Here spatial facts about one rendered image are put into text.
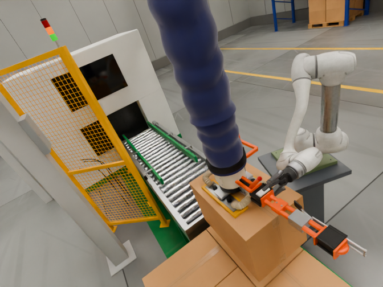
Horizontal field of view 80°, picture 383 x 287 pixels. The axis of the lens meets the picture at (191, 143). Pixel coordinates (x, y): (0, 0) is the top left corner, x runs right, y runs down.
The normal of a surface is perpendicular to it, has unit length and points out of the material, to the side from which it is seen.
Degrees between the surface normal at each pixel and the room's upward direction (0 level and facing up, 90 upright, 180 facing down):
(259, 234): 89
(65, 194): 90
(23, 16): 90
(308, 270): 0
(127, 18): 90
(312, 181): 0
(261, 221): 1
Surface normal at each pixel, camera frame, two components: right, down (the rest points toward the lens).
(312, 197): 0.17, 0.48
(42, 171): 0.50, 0.33
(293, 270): -0.30, -0.80
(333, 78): -0.24, 0.76
